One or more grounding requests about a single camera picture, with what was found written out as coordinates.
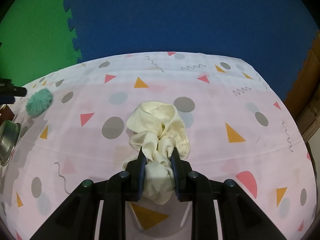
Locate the red metal tin box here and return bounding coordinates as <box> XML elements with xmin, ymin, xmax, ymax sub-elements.
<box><xmin>0</xmin><ymin>104</ymin><xmax>15</xmax><ymax>130</ymax></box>

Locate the cream satin scrunchie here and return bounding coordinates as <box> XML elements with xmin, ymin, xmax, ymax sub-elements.
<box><xmin>122</xmin><ymin>100</ymin><xmax>191</xmax><ymax>205</ymax></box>

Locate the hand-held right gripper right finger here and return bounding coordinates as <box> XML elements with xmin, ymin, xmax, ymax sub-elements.
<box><xmin>170</xmin><ymin>148</ymin><xmax>288</xmax><ymax>240</ymax></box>

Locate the steel bowl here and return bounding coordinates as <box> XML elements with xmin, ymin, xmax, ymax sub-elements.
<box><xmin>0</xmin><ymin>120</ymin><xmax>21</xmax><ymax>167</ymax></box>

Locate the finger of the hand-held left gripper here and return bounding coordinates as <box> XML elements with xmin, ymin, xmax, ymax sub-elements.
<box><xmin>0</xmin><ymin>78</ymin><xmax>27</xmax><ymax>97</ymax></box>
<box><xmin>0</xmin><ymin>95</ymin><xmax>16</xmax><ymax>105</ymax></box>

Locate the orange foam mat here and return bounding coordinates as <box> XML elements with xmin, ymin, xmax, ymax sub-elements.
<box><xmin>282</xmin><ymin>29</ymin><xmax>320</xmax><ymax>143</ymax></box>

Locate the green fluffy scrunchie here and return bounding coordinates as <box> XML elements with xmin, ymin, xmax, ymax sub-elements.
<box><xmin>25</xmin><ymin>88</ymin><xmax>53</xmax><ymax>117</ymax></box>

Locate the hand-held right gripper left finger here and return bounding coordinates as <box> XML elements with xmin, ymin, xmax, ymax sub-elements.
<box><xmin>31</xmin><ymin>148</ymin><xmax>147</xmax><ymax>240</ymax></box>

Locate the blue foam mat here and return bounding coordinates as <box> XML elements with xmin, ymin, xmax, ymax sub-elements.
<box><xmin>60</xmin><ymin>0</ymin><xmax>320</xmax><ymax>103</ymax></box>

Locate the green foam mat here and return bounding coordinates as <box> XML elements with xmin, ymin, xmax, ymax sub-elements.
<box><xmin>0</xmin><ymin>0</ymin><xmax>83</xmax><ymax>90</ymax></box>

